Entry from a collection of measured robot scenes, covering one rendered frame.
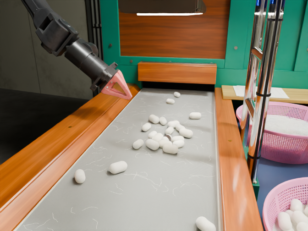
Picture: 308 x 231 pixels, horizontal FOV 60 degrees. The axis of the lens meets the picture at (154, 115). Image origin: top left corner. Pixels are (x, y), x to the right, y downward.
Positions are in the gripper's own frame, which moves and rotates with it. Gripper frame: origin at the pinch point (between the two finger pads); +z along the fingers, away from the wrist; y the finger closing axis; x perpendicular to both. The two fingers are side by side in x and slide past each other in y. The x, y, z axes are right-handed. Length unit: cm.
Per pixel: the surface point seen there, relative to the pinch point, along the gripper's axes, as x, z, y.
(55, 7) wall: 86, -124, 252
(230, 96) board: -14.8, 26.9, 20.9
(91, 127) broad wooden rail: 10.0, -2.3, -8.0
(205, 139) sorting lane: -7.5, 21.6, -6.2
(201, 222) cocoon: -8.9, 18.4, -37.6
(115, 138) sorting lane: 7.2, 4.2, -9.2
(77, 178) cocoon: 6.1, 1.6, -29.5
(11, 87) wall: 230, -125, 268
